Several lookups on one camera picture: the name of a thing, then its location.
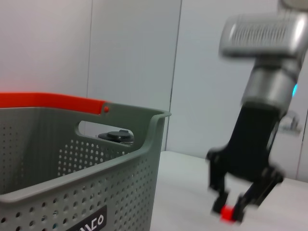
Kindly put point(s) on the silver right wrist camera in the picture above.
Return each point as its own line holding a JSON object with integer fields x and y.
{"x": 262, "y": 36}

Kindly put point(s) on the small square red brick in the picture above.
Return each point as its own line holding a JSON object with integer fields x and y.
{"x": 227, "y": 213}

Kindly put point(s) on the grey perforated storage bin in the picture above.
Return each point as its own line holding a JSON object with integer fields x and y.
{"x": 72, "y": 180}

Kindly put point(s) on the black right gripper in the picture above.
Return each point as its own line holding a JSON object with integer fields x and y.
{"x": 252, "y": 144}

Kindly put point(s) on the glass teapot with black lid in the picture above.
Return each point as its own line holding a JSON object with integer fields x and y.
{"x": 118, "y": 136}

